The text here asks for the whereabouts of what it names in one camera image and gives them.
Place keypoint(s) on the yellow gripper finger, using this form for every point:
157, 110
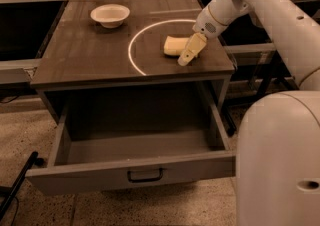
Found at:
195, 44

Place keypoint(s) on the yellow sponge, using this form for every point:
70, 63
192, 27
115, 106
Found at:
173, 46

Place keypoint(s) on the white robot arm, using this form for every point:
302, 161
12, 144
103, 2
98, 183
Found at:
278, 146

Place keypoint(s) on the open grey top drawer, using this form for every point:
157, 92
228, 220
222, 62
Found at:
104, 133

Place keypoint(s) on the white bowl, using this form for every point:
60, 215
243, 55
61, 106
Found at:
110, 15

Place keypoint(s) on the grey wooden cabinet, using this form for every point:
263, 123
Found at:
82, 54

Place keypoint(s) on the black stand leg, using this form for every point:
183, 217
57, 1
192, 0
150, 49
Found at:
8, 193

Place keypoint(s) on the black drawer handle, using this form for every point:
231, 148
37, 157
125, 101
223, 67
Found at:
145, 176

